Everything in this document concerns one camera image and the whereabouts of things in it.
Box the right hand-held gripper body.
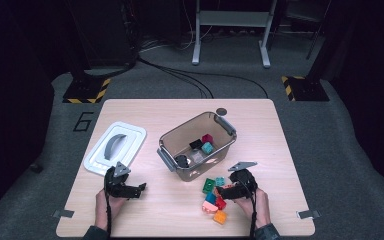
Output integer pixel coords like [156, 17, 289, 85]
[227, 161, 259, 200]

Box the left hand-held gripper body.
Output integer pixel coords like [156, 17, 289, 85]
[103, 161, 132, 199]

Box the green toy block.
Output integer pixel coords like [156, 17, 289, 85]
[202, 178, 217, 195]

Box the white lid with grey handle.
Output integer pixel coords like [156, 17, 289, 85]
[83, 121, 148, 177]

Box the black toy block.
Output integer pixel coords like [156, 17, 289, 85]
[188, 138, 204, 150]

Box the clear brown storage box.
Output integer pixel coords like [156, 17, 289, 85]
[156, 110, 238, 183]

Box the person's right hand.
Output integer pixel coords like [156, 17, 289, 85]
[235, 188, 271, 230]

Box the person's left hand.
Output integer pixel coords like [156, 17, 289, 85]
[94, 188, 128, 231]

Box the orange toy block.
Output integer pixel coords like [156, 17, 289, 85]
[212, 209, 228, 225]

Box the pink toy block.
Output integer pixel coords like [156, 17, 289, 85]
[201, 200, 219, 215]

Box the black round object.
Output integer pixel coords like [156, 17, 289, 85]
[174, 154, 190, 169]

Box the grey tape strip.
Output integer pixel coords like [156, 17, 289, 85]
[52, 209, 75, 219]
[296, 209, 321, 220]

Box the black yellow striped base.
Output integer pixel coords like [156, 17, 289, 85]
[281, 75, 330, 102]
[62, 77, 112, 104]

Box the black cabinet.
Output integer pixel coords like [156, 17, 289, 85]
[68, 0, 138, 69]

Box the white metal stand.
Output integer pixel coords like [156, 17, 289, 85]
[191, 0, 281, 69]

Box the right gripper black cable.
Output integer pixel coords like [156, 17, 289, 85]
[249, 181, 259, 240]

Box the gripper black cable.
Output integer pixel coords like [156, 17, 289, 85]
[249, 181, 259, 240]
[103, 176, 114, 240]

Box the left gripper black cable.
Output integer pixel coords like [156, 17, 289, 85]
[103, 176, 114, 240]

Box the thin black floor cable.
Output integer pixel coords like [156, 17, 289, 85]
[179, 70, 270, 99]

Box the black floor cable bundle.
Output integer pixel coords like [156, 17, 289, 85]
[136, 56, 215, 100]

